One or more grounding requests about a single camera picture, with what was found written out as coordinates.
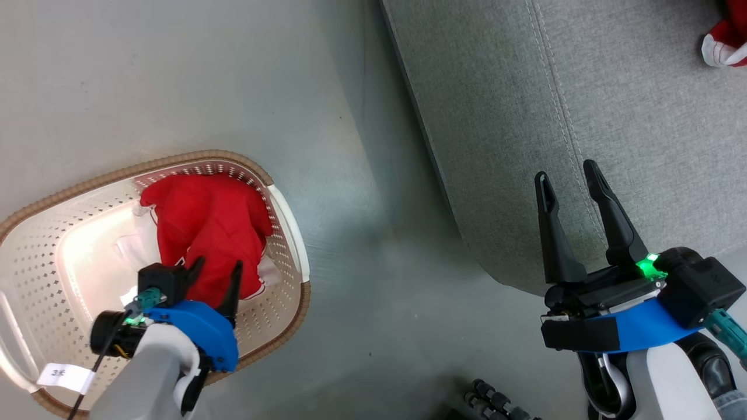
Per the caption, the red and white garment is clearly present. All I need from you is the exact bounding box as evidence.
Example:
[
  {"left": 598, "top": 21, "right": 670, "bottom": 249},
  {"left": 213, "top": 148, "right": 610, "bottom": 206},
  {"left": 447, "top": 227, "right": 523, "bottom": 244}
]
[{"left": 701, "top": 0, "right": 747, "bottom": 68}]

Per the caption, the white paper cable label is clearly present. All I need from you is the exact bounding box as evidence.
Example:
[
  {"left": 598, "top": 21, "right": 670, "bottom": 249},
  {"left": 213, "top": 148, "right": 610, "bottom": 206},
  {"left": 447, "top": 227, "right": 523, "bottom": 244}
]
[{"left": 37, "top": 363, "right": 95, "bottom": 394}]

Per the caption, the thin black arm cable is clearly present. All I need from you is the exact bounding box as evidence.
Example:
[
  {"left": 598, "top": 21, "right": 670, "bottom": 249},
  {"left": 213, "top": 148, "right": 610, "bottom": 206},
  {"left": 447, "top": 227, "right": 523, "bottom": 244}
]
[{"left": 67, "top": 312, "right": 128, "bottom": 420}]

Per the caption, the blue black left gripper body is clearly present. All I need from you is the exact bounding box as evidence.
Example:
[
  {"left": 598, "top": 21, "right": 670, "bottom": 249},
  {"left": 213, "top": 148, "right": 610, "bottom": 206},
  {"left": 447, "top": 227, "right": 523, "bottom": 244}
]
[{"left": 89, "top": 299, "right": 240, "bottom": 374}]

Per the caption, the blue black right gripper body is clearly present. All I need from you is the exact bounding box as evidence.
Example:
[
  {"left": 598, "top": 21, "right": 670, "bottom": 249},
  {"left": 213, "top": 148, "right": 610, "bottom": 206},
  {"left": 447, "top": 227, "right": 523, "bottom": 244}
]
[{"left": 540, "top": 254, "right": 704, "bottom": 355}]

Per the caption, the grey fabric sofa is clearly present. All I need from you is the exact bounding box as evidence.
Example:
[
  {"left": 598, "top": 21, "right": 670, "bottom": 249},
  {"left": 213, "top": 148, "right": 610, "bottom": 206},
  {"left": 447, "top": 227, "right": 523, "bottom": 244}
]
[{"left": 381, "top": 0, "right": 747, "bottom": 298}]

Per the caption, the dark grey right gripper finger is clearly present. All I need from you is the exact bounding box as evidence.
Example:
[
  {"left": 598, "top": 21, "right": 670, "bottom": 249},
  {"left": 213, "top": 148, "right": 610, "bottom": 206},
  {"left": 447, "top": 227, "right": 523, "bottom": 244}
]
[
  {"left": 534, "top": 171, "right": 588, "bottom": 285},
  {"left": 582, "top": 159, "right": 650, "bottom": 270}
]

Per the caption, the grey blue denim cloth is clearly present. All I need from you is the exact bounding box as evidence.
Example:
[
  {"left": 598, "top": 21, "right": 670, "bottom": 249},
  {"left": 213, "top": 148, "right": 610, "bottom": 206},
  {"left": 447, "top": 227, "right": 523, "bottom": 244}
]
[{"left": 713, "top": 388, "right": 747, "bottom": 420}]

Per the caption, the perforated beige laundry basket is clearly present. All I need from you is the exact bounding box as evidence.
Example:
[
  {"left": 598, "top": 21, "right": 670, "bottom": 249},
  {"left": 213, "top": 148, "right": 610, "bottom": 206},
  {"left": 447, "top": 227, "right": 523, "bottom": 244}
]
[{"left": 0, "top": 150, "right": 311, "bottom": 419}]

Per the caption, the black ribbed hose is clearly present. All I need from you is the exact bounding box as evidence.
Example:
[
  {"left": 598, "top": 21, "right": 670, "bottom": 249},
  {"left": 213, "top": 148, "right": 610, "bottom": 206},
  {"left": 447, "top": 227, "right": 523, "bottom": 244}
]
[{"left": 464, "top": 378, "right": 543, "bottom": 420}]

